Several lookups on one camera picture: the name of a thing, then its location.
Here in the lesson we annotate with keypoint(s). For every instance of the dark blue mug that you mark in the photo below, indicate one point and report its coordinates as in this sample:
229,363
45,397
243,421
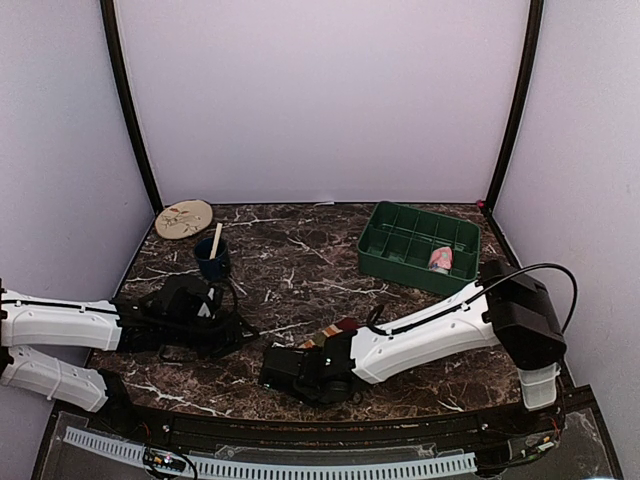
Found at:
213,268

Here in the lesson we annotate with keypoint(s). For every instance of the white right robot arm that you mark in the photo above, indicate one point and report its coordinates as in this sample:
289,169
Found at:
504,306

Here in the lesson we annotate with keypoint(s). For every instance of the green compartment tray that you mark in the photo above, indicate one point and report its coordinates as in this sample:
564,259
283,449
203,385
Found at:
398,240

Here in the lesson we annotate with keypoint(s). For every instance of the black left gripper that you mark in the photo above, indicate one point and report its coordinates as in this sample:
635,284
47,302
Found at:
229,336

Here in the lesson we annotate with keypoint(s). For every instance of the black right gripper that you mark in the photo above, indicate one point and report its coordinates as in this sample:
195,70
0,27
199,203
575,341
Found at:
308,399

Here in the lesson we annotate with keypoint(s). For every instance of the pink patterned sock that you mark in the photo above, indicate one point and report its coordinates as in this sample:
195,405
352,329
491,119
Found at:
441,260

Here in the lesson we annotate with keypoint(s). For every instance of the right black frame post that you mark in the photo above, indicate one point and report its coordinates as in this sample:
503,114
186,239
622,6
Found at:
521,89

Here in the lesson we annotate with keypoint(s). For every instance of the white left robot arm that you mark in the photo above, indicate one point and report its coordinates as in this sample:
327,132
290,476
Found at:
28,323

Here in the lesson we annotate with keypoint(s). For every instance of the beige embroidered round coaster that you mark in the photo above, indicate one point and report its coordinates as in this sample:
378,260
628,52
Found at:
183,219

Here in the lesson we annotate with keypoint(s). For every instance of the white slotted cable duct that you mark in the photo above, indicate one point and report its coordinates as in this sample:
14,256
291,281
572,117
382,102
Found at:
160,463

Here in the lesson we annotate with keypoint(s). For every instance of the black front rail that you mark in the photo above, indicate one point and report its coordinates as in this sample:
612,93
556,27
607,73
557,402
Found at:
199,431

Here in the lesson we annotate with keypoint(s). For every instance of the beige striped sock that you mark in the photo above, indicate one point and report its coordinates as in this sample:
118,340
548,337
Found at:
319,338

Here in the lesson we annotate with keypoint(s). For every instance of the black frame post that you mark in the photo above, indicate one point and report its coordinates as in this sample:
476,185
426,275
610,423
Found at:
126,101
521,89

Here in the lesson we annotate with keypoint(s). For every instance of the left black frame post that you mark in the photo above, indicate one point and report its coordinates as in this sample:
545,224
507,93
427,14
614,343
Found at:
126,101

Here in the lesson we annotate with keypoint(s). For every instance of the wooden stick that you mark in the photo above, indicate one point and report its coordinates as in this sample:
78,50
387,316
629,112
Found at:
215,241

